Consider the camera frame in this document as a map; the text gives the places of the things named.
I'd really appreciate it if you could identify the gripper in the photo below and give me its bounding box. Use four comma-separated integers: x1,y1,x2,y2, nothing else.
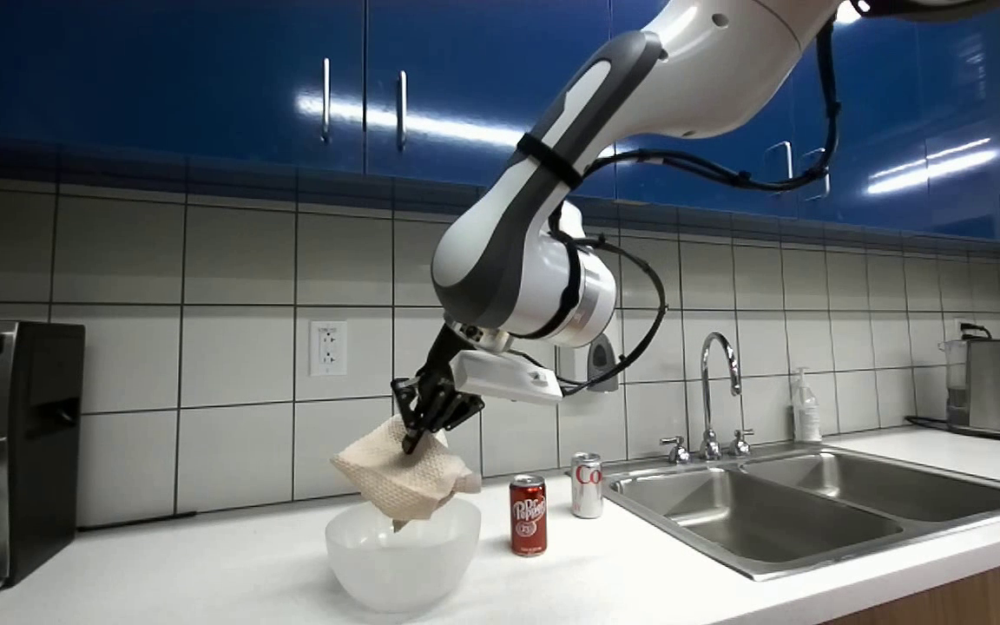
391,326,485,456

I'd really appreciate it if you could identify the beige waffle cloth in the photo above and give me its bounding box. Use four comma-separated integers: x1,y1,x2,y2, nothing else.
331,414,483,533

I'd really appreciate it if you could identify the white translucent bowl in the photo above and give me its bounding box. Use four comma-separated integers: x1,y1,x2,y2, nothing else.
325,497,483,615

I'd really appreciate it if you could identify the red soda can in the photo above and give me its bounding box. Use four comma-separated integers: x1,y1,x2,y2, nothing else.
509,474,549,558

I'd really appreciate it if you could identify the silver soda can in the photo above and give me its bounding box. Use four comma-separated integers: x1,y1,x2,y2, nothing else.
569,451,605,521

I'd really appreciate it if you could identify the chrome tap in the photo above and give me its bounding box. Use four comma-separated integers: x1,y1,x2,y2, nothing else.
660,331,756,464

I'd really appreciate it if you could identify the blue cabinet door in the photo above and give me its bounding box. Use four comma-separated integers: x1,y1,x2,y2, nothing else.
0,0,368,175
365,0,618,200

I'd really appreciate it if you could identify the clear soap pump bottle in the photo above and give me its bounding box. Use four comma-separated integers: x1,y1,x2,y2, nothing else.
791,367,823,444

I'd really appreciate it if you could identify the steel double sink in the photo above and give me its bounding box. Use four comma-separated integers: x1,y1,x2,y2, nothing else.
602,444,1000,582

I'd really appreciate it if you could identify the black coffee maker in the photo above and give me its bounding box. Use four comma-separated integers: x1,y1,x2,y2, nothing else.
0,319,87,622

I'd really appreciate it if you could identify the clear blender jug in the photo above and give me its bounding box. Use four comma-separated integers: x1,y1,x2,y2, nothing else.
938,339,971,427

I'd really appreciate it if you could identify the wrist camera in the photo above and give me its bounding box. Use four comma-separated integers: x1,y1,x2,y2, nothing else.
451,349,564,406

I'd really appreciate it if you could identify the white wall socket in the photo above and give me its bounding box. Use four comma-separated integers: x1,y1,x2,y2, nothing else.
309,320,349,378

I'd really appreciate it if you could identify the grey wall soap dispenser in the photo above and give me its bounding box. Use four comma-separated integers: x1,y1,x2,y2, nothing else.
588,333,619,394

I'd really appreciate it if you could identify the blue wall cabinet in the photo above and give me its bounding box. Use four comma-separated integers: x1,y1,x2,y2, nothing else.
0,0,1000,250

